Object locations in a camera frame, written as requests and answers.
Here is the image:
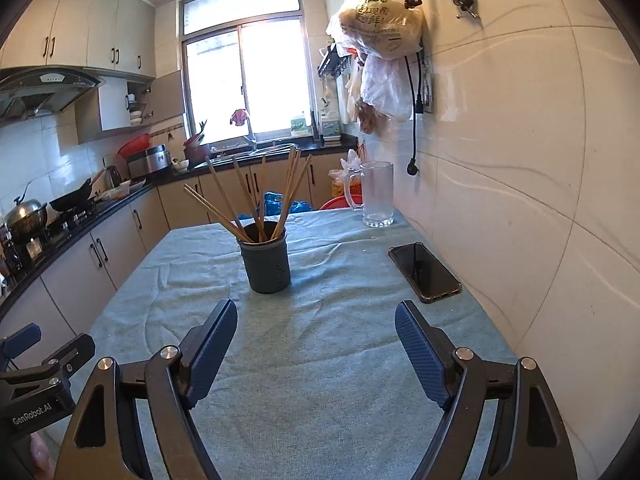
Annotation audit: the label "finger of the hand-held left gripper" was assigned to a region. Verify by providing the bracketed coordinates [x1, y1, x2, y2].
[30, 334, 96, 378]
[0, 323, 42, 361]

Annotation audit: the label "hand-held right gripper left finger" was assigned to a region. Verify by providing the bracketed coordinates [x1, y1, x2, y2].
[52, 298, 238, 480]

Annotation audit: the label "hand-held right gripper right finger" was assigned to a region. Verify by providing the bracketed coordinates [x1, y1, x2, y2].
[395, 301, 578, 480]

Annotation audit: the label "dark grey utensil holder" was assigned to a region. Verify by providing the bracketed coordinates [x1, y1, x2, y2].
[236, 220, 292, 294]

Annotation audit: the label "bundle of wooden chopsticks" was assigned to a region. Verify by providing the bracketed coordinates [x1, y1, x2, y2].
[182, 146, 313, 243]

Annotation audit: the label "person's left hand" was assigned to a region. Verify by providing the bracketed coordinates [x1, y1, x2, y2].
[30, 432, 56, 478]

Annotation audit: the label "smartphone with orange case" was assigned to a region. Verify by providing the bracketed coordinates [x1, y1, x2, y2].
[387, 241, 463, 304]

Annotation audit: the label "blue-grey table cloth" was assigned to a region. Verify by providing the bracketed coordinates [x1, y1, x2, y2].
[30, 207, 521, 480]

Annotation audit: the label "steel pot with lid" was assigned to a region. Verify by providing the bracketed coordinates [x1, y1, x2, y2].
[2, 182, 48, 241]

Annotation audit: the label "beige lower cabinets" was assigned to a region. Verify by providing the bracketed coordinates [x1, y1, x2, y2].
[0, 152, 358, 361]

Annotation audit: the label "beige cabinets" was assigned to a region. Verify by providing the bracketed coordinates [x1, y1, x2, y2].
[0, 0, 157, 81]
[0, 152, 358, 361]

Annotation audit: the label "gas stove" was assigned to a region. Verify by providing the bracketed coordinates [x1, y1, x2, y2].
[45, 205, 101, 238]

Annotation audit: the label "black wok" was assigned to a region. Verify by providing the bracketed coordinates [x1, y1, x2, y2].
[49, 167, 108, 212]

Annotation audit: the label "blue plastic bag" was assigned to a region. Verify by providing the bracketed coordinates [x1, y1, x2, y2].
[237, 191, 313, 221]

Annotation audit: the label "clear glass mug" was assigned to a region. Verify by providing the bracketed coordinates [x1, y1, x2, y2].
[345, 161, 396, 228]

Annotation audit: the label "red plastic basin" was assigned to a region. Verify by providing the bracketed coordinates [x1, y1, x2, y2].
[319, 195, 363, 212]

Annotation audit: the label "clear bag with orange contents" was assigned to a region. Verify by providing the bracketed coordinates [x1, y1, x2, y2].
[327, 149, 363, 198]

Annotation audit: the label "dark red clay pot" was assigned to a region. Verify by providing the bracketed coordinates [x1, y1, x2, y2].
[182, 132, 213, 163]

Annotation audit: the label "silver rice cooker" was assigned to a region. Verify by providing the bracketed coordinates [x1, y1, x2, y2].
[125, 144, 171, 178]

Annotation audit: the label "steel sink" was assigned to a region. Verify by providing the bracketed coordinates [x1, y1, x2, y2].
[197, 142, 301, 166]

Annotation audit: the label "red plastic colander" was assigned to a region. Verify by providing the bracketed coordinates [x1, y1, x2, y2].
[117, 133, 151, 157]

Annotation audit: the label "black kitchen countertop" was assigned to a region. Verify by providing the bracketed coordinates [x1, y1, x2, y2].
[0, 135, 358, 306]

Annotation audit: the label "white labelled bottle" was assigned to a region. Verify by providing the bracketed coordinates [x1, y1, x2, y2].
[320, 107, 342, 141]

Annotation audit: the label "range hood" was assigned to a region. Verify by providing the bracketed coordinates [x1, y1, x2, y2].
[0, 66, 107, 123]

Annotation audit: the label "white plastic bag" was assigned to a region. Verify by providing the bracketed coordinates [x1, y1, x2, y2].
[350, 52, 416, 123]

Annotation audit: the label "kitchen window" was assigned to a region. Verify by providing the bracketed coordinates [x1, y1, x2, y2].
[177, 0, 321, 148]

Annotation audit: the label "beige upper cabinets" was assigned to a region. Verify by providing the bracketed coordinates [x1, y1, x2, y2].
[0, 0, 157, 81]

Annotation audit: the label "large printed plastic bag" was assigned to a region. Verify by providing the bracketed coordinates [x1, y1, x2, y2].
[326, 0, 426, 58]

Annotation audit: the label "black power cable with plug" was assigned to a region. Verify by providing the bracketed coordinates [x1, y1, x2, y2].
[402, 52, 423, 177]

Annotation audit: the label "open wall cabinet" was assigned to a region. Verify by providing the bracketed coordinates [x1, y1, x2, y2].
[75, 70, 187, 145]

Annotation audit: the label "wall socket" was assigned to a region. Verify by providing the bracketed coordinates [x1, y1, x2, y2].
[419, 55, 435, 113]

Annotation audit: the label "black wall rack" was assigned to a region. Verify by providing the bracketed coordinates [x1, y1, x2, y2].
[317, 45, 351, 78]

